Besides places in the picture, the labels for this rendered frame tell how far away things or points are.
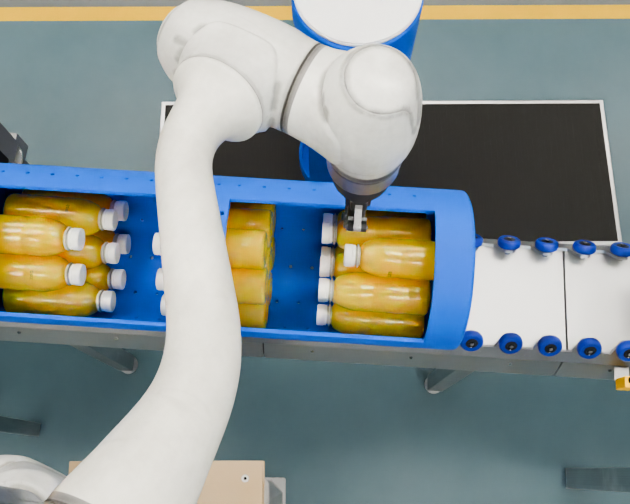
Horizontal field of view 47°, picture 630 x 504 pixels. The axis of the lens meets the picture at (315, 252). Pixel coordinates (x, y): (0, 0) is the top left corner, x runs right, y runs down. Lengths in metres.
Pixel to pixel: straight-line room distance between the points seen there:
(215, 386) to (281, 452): 1.79
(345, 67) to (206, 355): 0.30
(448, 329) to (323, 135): 0.56
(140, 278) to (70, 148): 1.31
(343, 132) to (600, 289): 0.95
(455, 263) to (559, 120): 1.48
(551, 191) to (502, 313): 1.04
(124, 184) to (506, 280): 0.77
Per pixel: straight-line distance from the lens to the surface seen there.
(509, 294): 1.50
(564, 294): 1.54
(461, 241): 1.18
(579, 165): 2.54
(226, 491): 1.28
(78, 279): 1.33
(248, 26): 0.77
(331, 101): 0.70
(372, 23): 1.58
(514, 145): 2.51
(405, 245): 1.22
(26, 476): 1.06
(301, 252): 1.43
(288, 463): 2.34
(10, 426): 2.28
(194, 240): 0.62
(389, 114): 0.69
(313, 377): 2.35
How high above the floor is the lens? 2.33
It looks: 73 degrees down
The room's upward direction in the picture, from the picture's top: straight up
